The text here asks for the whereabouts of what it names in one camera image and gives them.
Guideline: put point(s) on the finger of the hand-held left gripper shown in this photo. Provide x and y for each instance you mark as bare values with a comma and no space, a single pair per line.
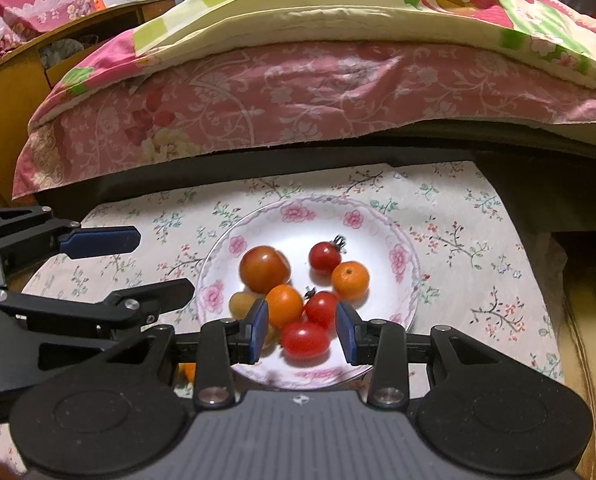
102,241
162,295

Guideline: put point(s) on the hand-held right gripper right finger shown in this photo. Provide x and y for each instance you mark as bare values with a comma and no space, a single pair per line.
345,332

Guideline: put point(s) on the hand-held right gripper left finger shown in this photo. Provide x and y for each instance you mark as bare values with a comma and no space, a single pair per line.
260,331

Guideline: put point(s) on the round red cherry tomato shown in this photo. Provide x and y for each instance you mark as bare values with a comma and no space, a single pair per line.
322,309
324,257

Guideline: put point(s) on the oblong red tomato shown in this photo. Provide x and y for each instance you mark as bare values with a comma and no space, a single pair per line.
305,340

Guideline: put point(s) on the small mandarin orange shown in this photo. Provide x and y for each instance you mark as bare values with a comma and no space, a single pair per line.
350,280

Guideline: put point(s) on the white pink-flowered plate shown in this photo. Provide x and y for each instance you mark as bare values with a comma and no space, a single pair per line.
298,232

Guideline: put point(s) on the small smooth orange tomato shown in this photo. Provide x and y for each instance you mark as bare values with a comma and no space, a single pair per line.
284,305

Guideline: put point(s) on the large orange-red tomato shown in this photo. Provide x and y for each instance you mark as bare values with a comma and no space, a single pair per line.
264,269

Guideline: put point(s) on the floral white tablecloth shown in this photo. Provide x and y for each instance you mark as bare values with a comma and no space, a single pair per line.
453,260

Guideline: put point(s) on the wooden cabinet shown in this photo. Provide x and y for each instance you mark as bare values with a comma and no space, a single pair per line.
2,110

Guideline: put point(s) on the dark bed frame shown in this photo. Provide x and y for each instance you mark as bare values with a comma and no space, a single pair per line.
528,160

